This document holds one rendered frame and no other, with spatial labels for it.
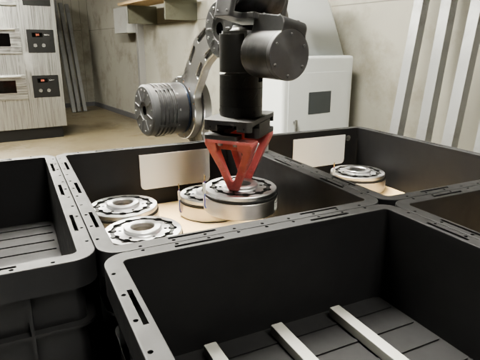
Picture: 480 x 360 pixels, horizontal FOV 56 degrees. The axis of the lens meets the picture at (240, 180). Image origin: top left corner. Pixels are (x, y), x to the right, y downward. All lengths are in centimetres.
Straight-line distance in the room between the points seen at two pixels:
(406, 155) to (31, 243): 64
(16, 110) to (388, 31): 431
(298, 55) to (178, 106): 105
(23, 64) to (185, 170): 528
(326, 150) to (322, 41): 233
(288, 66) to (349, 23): 307
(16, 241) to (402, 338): 51
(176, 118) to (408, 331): 122
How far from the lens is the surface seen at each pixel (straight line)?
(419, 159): 87
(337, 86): 323
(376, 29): 343
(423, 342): 47
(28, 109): 606
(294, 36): 53
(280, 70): 52
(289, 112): 294
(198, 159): 80
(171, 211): 76
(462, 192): 58
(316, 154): 92
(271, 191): 62
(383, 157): 93
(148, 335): 28
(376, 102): 341
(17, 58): 601
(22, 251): 68
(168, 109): 154
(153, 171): 78
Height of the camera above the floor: 109
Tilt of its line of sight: 16 degrees down
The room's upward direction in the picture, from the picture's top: straight up
